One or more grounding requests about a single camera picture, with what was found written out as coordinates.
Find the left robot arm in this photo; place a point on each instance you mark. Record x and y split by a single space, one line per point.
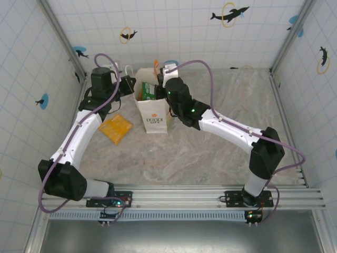
76 134

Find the grey metal panel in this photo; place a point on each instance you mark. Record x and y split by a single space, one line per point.
179 237

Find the white paper bag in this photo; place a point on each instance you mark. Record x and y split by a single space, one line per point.
154 113

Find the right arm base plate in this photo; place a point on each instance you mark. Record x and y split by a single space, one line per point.
234 197

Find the small orange snack packet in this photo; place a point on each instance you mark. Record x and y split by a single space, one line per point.
156 63

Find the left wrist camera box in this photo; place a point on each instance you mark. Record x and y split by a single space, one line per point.
116 64

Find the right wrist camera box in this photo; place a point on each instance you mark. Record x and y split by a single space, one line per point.
168 76

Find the dolphin blue circle sticker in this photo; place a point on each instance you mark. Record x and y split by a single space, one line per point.
80 51
295 21
43 101

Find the aluminium frame post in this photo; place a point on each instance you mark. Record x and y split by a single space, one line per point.
63 42
292 34

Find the green Fox's candy bag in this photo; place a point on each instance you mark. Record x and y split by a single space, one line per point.
148 89

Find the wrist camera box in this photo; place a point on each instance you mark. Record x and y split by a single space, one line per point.
116 64
168 76

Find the aluminium mounting rail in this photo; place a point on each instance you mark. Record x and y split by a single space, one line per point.
179 196

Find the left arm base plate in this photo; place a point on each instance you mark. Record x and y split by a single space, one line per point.
123 197

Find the yellow snack pouch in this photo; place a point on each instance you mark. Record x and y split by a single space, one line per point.
116 127

